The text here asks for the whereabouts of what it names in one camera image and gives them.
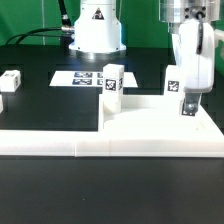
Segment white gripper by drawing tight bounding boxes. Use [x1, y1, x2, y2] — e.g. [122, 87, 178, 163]
[172, 19, 215, 115]

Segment white part at left edge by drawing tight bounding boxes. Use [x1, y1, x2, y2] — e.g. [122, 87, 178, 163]
[0, 94, 4, 114]

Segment white L-shaped obstacle fence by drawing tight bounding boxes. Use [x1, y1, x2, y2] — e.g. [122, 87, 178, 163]
[0, 97, 224, 158]

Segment white square table top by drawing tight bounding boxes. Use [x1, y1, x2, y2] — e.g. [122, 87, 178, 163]
[98, 94, 222, 135]

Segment white sheet with tags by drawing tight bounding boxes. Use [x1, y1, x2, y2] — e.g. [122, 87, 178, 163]
[49, 70, 139, 88]

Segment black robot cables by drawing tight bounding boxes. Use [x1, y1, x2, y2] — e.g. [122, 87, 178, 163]
[4, 0, 76, 46]

